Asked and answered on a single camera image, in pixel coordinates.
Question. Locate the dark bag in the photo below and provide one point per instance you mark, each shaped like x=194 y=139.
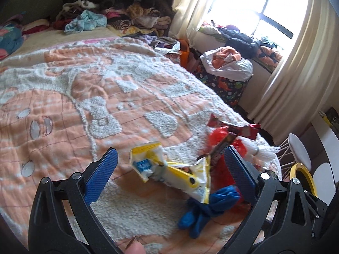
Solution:
x=333 y=115

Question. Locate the clothes heap on windowsill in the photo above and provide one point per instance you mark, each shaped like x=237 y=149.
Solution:
x=238 y=38

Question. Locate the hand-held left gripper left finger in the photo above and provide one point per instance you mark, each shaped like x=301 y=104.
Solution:
x=102 y=176

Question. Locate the pink floral bag with clothes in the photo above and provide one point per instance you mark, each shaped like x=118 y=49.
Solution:
x=164 y=43

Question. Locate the wide cream curtain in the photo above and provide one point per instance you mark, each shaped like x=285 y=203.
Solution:
x=296 y=71

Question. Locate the light blue garment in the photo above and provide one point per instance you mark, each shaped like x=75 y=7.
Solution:
x=84 y=21

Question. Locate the peach white printed blanket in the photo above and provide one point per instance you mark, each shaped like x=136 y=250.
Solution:
x=79 y=111

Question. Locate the blue cloth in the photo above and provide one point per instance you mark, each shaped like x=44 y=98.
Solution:
x=201 y=211

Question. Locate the dinosaur print laundry basket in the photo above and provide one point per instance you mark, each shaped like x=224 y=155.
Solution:
x=227 y=87

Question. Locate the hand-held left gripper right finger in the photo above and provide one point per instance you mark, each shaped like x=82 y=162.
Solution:
x=238 y=172

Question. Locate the white plastic bag of clothes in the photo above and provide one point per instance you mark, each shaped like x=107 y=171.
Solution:
x=233 y=66

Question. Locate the white dressing desk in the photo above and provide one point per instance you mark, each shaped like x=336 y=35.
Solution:
x=327 y=143

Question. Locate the yellow rimmed black trash bin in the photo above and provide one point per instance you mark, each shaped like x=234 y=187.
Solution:
x=304 y=172

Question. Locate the pile of clothes on bed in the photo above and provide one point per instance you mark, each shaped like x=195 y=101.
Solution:
x=119 y=2

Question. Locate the red plastic bag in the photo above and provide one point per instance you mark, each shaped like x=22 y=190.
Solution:
x=218 y=137

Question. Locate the yellow white snack wrapper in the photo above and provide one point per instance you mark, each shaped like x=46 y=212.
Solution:
x=182 y=176

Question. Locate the white wrapper with blue label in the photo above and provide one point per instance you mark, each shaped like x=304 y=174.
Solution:
x=144 y=161

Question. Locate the narrow cream curtain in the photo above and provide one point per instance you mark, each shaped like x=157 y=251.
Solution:
x=193 y=8

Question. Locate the cream bed sheet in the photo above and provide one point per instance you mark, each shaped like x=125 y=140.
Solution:
x=53 y=38

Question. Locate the orange bag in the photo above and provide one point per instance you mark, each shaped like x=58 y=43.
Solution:
x=184 y=53

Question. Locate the person's left hand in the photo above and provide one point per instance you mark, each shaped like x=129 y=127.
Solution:
x=135 y=248

